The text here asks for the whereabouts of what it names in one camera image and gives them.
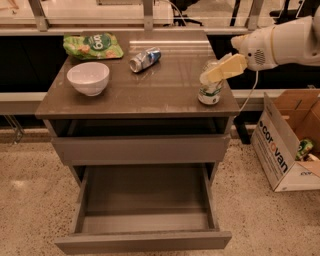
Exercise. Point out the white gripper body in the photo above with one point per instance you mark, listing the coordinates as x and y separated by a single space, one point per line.
257 50

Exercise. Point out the open middle drawer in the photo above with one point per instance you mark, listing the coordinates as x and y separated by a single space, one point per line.
140 208

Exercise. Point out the white bowl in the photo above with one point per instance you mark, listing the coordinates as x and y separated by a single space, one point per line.
89 78

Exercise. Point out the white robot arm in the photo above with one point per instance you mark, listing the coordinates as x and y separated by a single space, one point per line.
296 41

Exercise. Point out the cardboard box with lettering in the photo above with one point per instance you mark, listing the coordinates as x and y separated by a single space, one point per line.
285 121

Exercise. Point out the metal railing frame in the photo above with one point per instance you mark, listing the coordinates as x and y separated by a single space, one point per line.
58 17

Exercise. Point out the crushed silver blue can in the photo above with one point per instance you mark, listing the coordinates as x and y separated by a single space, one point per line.
144 59

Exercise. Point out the green 7up can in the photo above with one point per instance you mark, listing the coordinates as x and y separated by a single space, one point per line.
210 93

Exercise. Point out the green can in box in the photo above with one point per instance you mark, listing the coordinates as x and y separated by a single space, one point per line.
305 146

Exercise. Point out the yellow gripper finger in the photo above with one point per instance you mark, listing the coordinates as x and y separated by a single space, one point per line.
233 66
225 57

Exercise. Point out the grey drawer cabinet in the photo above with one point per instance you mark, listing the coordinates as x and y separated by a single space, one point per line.
166 90

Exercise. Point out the top drawer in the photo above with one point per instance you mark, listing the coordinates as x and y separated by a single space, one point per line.
142 141

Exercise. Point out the green snack bag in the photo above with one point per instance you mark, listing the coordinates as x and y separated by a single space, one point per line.
93 47

